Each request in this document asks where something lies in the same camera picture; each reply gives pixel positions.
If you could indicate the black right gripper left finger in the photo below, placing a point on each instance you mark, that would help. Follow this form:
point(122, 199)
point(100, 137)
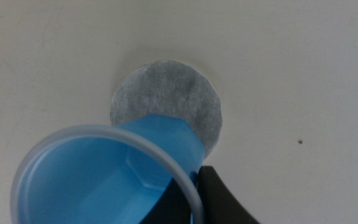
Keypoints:
point(169, 205)

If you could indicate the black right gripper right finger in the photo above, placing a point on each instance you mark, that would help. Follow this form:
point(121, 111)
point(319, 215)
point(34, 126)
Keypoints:
point(219, 202)

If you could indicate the blue plastic cup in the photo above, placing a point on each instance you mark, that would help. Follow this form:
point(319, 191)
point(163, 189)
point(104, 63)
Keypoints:
point(104, 180)

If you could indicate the round grey felt cup mat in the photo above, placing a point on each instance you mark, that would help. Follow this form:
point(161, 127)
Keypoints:
point(169, 90)

